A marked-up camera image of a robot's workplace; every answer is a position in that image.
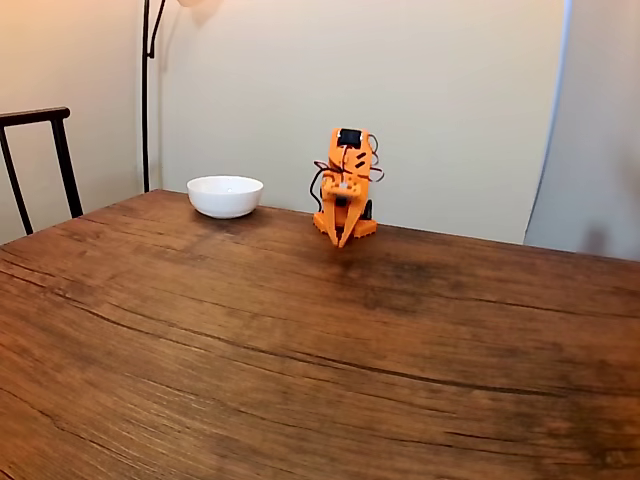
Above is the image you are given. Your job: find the white bowl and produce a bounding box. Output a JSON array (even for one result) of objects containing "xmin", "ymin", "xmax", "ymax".
[{"xmin": 186, "ymin": 174, "xmax": 265, "ymax": 220}]

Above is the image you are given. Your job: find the black floor lamp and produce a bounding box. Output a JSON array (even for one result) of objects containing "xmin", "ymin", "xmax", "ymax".
[{"xmin": 140, "ymin": 0, "xmax": 222, "ymax": 194}]

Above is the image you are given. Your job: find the pale curtain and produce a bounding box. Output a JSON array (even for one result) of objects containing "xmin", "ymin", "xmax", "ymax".
[{"xmin": 522, "ymin": 0, "xmax": 640, "ymax": 263}]

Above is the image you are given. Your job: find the black chair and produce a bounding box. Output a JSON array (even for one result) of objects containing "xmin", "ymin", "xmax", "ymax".
[{"xmin": 0, "ymin": 105, "xmax": 85, "ymax": 237}]

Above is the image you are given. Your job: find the orange gripper camera mount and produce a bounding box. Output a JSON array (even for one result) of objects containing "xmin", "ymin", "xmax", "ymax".
[{"xmin": 319, "ymin": 175, "xmax": 363, "ymax": 207}]

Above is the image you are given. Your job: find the black camera cable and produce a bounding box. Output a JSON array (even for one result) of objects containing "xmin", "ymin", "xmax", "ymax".
[{"xmin": 308, "ymin": 159, "xmax": 347, "ymax": 207}]

